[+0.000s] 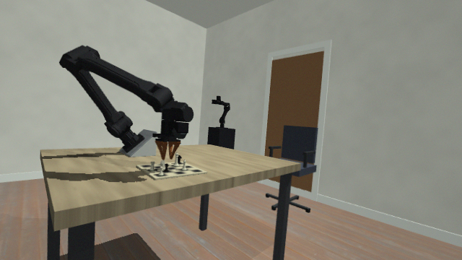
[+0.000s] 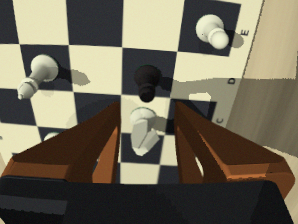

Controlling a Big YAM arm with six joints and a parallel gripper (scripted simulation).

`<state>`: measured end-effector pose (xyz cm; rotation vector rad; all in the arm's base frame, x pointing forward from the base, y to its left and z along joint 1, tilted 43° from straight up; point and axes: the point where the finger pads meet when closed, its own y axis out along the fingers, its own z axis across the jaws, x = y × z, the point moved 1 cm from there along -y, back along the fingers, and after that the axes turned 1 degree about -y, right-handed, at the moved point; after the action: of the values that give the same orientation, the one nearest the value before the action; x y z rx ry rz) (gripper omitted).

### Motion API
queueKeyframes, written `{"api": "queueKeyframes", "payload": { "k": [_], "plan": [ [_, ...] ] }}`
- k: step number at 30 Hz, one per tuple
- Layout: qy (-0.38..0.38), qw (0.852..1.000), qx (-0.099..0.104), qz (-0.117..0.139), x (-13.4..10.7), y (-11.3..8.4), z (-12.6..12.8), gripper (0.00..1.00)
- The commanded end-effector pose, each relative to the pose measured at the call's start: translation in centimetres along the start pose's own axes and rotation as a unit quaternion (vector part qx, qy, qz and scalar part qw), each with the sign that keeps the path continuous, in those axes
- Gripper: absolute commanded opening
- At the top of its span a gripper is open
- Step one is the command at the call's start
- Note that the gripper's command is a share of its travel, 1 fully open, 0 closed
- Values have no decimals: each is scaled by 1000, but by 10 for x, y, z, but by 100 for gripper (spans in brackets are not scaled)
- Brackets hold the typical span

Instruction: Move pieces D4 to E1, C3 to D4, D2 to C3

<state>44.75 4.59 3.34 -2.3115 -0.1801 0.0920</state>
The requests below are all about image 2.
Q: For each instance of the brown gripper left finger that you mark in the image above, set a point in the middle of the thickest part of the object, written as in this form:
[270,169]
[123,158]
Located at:
[71,154]

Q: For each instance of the black and cream chessboard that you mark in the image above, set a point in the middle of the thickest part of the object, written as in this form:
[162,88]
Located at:
[98,45]

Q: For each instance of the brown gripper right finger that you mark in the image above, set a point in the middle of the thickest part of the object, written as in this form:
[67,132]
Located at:
[224,155]

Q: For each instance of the black pawn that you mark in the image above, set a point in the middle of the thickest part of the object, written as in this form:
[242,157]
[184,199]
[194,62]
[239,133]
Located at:
[147,77]

